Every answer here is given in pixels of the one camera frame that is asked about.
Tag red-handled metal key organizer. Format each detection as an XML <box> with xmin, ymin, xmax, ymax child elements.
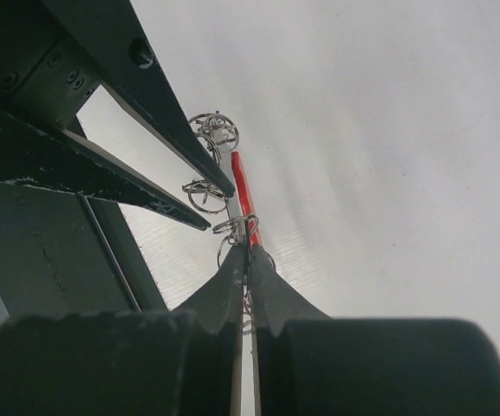
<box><xmin>179</xmin><ymin>111</ymin><xmax>262</xmax><ymax>336</ymax></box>

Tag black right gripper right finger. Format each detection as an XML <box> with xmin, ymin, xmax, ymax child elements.
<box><xmin>249</xmin><ymin>246</ymin><xmax>500</xmax><ymax>415</ymax></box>

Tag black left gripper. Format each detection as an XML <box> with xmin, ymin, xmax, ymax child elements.
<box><xmin>0</xmin><ymin>1</ymin><xmax>235</xmax><ymax>230</ymax></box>

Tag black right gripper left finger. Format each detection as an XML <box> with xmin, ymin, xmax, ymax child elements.
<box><xmin>0</xmin><ymin>244</ymin><xmax>248</xmax><ymax>415</ymax></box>

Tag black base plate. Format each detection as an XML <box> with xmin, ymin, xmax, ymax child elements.
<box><xmin>0</xmin><ymin>184</ymin><xmax>167</xmax><ymax>315</ymax></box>

